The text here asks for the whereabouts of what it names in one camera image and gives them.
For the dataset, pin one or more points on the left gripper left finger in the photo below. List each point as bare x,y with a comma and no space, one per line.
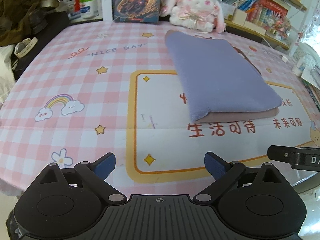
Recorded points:
93,177

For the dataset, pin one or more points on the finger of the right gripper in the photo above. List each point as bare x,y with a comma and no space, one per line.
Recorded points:
283,154

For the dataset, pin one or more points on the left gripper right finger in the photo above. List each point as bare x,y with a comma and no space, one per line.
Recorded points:
226,175

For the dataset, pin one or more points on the purple and pink sweater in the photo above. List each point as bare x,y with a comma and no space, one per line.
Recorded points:
220,84

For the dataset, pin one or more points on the stack of books right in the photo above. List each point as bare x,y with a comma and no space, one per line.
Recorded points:
314,93

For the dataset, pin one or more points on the white paper note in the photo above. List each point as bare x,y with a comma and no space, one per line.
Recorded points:
308,77

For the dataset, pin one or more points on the pink checkered desk mat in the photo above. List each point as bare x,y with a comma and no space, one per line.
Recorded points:
111,87

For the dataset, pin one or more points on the white charger plug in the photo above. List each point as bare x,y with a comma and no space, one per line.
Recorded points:
284,59

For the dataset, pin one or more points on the colourful toy bouquet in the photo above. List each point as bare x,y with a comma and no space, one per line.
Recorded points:
277,24

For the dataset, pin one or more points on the flat beige box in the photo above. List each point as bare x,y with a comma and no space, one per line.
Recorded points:
254,27

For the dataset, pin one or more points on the red boxed book set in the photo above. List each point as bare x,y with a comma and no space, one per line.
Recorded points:
265,13

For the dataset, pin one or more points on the white smart watch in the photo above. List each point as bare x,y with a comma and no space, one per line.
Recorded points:
24,47

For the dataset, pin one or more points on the wooden bookshelf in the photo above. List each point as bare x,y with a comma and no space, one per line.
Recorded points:
296,9

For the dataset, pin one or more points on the pink white bunny plush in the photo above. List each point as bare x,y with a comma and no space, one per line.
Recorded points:
201,15

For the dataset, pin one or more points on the white cream jar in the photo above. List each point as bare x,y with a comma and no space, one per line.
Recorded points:
89,8

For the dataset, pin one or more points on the Harry Potter book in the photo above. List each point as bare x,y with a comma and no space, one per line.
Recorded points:
141,11

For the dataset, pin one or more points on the dark olive jacket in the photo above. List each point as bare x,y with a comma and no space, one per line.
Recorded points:
19,20

